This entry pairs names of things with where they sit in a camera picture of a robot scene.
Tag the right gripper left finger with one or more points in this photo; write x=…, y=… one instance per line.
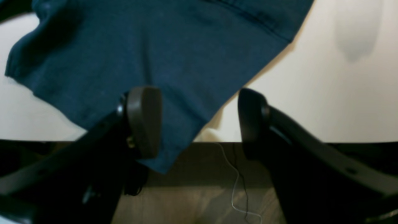
x=83, y=182

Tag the dark blue T-shirt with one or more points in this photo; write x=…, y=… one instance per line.
x=85, y=54

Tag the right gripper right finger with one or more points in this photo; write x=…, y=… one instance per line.
x=316, y=182

